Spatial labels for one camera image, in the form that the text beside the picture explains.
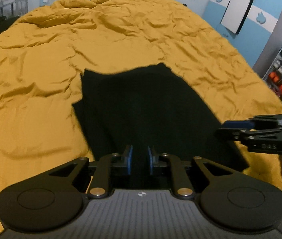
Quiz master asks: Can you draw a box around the grey metal rack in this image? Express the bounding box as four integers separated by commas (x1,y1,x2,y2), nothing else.
0,0,28,16

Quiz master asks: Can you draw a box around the black t-shirt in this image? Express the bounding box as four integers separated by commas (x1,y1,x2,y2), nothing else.
71,63,250,191

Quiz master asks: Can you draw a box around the blue white wardrobe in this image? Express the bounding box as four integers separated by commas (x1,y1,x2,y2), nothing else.
203,0,282,66

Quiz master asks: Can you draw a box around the mustard yellow duvet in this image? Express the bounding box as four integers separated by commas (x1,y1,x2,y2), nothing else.
0,0,282,232

